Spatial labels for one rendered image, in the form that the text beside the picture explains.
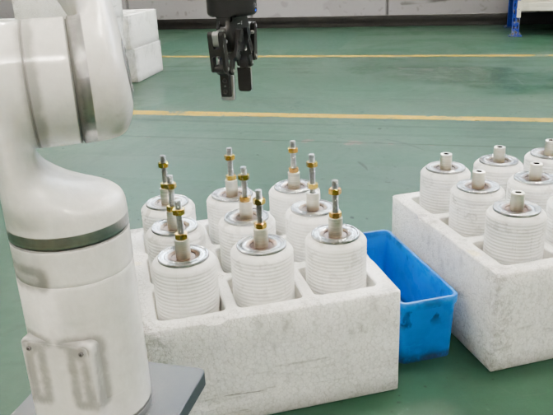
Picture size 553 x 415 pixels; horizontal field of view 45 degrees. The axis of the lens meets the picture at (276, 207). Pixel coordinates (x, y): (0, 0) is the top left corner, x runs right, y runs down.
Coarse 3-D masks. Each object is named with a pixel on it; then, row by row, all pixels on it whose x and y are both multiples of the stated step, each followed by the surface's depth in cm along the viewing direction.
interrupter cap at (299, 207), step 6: (294, 204) 116; (300, 204) 116; (324, 204) 116; (330, 204) 115; (294, 210) 113; (300, 210) 113; (306, 210) 114; (318, 210) 114; (324, 210) 113; (330, 210) 113; (306, 216) 111; (312, 216) 111; (318, 216) 111
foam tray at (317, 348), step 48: (144, 240) 127; (144, 288) 105; (384, 288) 102; (144, 336) 93; (192, 336) 95; (240, 336) 97; (288, 336) 99; (336, 336) 101; (384, 336) 103; (240, 384) 100; (288, 384) 102; (336, 384) 104; (384, 384) 107
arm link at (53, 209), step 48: (0, 48) 44; (48, 48) 45; (0, 96) 44; (48, 96) 45; (0, 144) 45; (48, 144) 48; (0, 192) 48; (48, 192) 48; (96, 192) 51; (48, 240) 48; (96, 240) 50
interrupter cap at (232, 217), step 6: (234, 210) 115; (264, 210) 114; (228, 216) 112; (234, 216) 112; (264, 216) 112; (228, 222) 110; (234, 222) 109; (240, 222) 110; (246, 222) 109; (252, 222) 109
